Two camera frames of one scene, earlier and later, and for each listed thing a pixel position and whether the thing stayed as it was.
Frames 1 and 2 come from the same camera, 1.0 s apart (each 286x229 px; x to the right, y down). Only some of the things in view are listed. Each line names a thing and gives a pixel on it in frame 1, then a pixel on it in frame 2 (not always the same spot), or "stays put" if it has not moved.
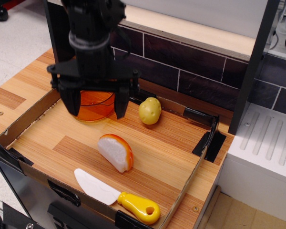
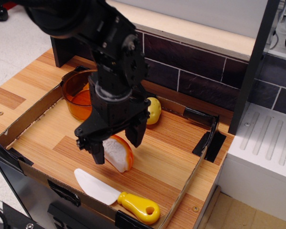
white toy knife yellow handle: [145, 211] stays put
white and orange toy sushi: [117, 150] stays put
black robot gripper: [94, 67] -> [111, 113]
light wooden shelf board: [188, 32] stays put
